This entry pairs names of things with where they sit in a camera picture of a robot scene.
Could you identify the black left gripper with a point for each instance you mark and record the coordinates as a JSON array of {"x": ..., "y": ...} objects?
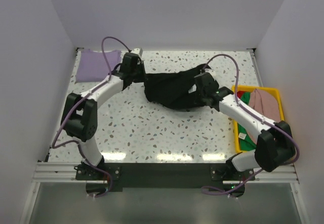
[{"x": 141, "y": 74}]

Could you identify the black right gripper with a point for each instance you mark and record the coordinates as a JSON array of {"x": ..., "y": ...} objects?
[{"x": 200, "y": 82}]

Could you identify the black t shirt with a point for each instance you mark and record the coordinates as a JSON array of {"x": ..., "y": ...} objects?
[{"x": 172, "y": 89}]

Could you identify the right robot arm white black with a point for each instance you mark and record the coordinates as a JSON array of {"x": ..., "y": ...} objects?
[{"x": 275, "y": 145}]

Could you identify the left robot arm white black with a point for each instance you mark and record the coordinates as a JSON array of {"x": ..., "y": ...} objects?
[{"x": 80, "y": 114}]

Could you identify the yellow plastic bin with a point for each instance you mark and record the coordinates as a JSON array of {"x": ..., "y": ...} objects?
[{"x": 236, "y": 141}]

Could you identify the red t shirt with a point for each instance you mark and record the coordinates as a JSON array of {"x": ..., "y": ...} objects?
[{"x": 240, "y": 94}]

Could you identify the folded purple t shirt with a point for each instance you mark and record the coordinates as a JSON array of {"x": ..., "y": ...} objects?
[{"x": 92, "y": 67}]

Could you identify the pink t shirt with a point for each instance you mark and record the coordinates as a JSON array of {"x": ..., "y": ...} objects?
[{"x": 266, "y": 101}]

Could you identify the green t shirt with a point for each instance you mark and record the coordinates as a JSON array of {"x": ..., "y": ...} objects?
[{"x": 245, "y": 142}]

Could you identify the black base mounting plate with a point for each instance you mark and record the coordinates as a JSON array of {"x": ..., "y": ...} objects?
[{"x": 115, "y": 177}]

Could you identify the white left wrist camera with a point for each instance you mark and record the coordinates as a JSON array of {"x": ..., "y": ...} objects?
[{"x": 138, "y": 51}]

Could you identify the aluminium frame rail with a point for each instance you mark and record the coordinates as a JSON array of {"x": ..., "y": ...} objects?
[{"x": 54, "y": 172}]

